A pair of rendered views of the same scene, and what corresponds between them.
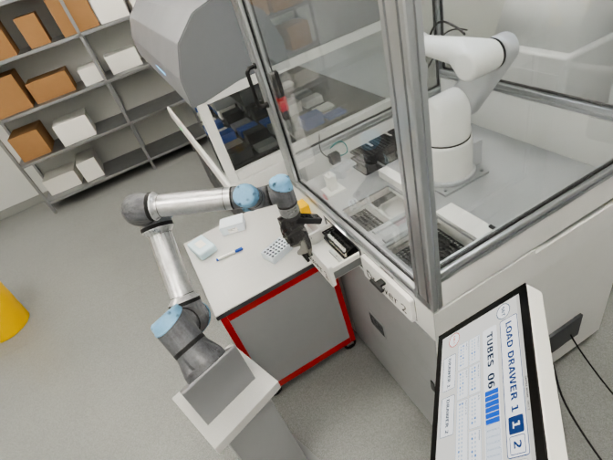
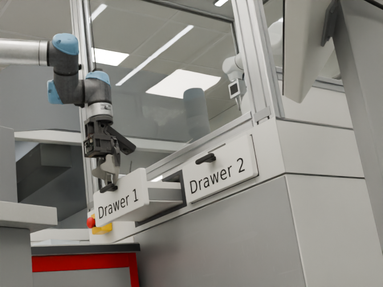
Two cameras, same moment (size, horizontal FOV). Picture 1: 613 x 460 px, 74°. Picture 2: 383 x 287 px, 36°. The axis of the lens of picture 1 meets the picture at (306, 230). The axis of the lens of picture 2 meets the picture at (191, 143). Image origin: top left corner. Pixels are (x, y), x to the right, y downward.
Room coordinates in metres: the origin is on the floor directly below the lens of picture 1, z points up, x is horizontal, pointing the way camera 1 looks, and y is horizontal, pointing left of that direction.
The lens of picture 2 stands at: (-0.45, 0.45, 0.46)
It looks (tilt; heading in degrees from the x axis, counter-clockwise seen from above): 18 degrees up; 337
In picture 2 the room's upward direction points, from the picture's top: 8 degrees counter-clockwise
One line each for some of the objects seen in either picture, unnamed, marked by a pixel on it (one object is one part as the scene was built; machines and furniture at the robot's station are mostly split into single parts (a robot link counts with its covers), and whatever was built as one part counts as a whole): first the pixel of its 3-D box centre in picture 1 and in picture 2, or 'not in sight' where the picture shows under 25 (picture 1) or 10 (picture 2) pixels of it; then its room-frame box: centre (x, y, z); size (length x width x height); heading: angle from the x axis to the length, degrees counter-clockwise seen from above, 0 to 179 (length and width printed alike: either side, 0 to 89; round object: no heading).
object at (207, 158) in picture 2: (379, 283); (208, 159); (0.97, -0.18, 0.91); 0.07 x 0.04 x 0.01; 16
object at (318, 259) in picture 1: (315, 256); (119, 199); (1.25, 0.00, 0.87); 0.29 x 0.02 x 0.11; 16
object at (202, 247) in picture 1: (202, 246); not in sight; (1.69, 0.53, 0.78); 0.15 x 0.10 x 0.04; 30
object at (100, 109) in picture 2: (289, 209); (101, 113); (1.23, 0.04, 1.14); 0.08 x 0.08 x 0.05
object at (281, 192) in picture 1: (282, 191); (97, 90); (1.24, 0.04, 1.22); 0.09 x 0.08 x 0.11; 84
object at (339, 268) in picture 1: (358, 235); (176, 203); (1.30, -0.20, 0.86); 0.40 x 0.26 x 0.06; 106
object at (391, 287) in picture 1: (387, 286); (217, 171); (0.98, -0.21, 0.87); 0.29 x 0.02 x 0.11; 16
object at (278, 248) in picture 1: (276, 250); (56, 248); (1.48, 0.16, 0.78); 0.12 x 0.08 x 0.04; 124
